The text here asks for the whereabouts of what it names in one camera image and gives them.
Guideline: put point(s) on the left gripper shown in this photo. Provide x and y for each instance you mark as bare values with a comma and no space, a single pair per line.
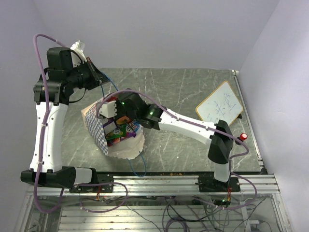
97,77

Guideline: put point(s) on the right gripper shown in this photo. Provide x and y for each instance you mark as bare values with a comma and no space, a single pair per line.
118,113

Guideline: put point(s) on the pink crisps bag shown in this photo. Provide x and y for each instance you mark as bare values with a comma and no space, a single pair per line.
110,99

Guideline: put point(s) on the checkered paper bag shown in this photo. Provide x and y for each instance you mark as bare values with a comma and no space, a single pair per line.
127,149

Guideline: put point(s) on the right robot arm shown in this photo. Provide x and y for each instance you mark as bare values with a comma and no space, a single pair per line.
154,116

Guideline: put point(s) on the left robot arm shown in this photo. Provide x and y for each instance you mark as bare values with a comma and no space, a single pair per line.
68,69

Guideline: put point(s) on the orange snack packet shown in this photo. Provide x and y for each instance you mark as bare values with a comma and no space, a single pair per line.
123,120

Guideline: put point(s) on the blue snack packet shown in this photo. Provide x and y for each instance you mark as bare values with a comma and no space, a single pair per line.
132,126

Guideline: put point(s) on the purple snack pack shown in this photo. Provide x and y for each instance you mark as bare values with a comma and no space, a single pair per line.
109,126

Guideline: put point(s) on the purple chocolate pack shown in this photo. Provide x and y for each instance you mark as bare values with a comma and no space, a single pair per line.
127,134

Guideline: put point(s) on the green snack packet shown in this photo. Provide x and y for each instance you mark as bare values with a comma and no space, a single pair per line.
115,134

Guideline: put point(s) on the red emergency stop button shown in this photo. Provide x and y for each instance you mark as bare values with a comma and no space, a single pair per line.
242,137

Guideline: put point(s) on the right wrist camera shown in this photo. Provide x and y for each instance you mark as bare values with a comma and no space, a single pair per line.
108,109

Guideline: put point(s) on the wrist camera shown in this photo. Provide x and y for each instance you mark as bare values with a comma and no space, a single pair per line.
108,109
80,58

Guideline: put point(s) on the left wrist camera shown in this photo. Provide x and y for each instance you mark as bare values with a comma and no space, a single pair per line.
80,58

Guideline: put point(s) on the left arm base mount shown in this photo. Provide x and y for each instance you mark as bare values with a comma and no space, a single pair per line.
103,183

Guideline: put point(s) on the small whiteboard yellow frame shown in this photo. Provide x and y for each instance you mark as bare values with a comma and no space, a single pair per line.
221,104

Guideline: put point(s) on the aluminium rail frame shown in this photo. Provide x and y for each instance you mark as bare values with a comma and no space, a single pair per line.
167,198

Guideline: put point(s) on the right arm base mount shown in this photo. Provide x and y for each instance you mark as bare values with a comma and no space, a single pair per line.
207,183

